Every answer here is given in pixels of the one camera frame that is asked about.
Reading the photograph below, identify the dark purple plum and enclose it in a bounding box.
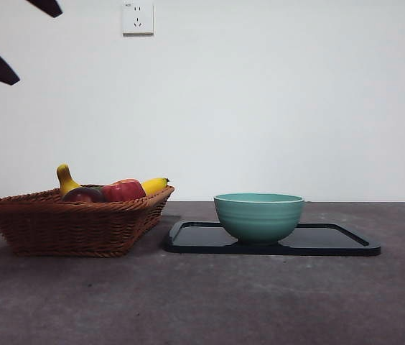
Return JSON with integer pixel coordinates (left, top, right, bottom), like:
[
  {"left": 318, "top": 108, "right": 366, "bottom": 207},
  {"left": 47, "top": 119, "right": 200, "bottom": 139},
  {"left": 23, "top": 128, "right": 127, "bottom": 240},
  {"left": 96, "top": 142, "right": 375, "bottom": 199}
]
[{"left": 61, "top": 186, "right": 106, "bottom": 203}]

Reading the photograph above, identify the teal green bowl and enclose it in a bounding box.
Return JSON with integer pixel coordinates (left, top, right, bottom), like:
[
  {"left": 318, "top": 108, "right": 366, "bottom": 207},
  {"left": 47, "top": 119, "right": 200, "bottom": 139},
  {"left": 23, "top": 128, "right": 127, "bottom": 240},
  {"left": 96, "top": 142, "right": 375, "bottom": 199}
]
[{"left": 213, "top": 193, "right": 306, "bottom": 247}]

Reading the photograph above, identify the yellow banana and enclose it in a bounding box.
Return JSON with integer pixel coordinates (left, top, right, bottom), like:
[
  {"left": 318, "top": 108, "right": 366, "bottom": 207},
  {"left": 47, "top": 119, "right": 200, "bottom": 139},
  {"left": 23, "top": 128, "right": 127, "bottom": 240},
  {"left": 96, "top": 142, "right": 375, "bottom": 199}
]
[{"left": 55, "top": 163, "right": 170, "bottom": 198}]

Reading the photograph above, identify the brown wicker basket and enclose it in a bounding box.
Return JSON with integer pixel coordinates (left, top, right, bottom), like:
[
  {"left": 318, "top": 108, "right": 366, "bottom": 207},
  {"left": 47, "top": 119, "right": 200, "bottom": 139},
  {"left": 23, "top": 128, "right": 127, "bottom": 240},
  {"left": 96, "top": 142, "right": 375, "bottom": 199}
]
[{"left": 0, "top": 185, "right": 175, "bottom": 258}]

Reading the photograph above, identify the red apple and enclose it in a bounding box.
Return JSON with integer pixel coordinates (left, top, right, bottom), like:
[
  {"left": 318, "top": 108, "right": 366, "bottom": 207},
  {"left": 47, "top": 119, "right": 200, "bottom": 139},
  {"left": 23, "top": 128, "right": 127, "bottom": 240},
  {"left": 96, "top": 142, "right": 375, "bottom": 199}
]
[{"left": 101, "top": 178, "right": 147, "bottom": 203}]

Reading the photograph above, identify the dark rectangular tray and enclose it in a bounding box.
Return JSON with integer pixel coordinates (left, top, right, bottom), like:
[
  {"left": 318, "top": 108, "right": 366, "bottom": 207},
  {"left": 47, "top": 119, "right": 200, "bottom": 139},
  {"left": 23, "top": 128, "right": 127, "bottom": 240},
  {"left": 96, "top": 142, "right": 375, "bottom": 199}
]
[{"left": 162, "top": 220, "right": 382, "bottom": 257}]

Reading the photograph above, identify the white wall socket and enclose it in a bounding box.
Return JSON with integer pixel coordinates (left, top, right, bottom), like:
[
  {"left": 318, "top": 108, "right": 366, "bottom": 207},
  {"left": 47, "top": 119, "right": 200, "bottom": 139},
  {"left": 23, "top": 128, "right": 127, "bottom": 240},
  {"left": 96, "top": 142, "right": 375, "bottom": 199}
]
[{"left": 122, "top": 1, "right": 155, "bottom": 37}]

